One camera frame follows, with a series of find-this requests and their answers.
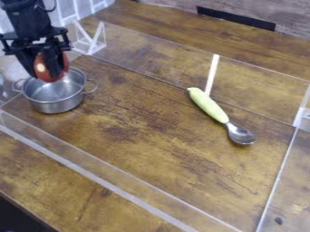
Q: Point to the red toy mushroom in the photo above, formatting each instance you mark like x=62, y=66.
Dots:
x=49, y=70

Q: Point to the clear acrylic right barrier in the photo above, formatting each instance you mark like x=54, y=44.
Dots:
x=287, y=207

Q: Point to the green handled metal spoon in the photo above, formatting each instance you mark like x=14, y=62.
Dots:
x=239, y=135

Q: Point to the silver metal pot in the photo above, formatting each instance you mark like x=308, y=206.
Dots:
x=60, y=96

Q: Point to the clear acrylic triangle stand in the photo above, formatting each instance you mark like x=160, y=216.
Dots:
x=84, y=43

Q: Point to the clear acrylic barrier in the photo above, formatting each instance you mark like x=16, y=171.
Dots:
x=287, y=207
x=153, y=200

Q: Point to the clear acrylic front barrier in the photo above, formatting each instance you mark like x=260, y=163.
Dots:
x=153, y=200

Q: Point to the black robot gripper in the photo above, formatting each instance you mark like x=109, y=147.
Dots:
x=33, y=35

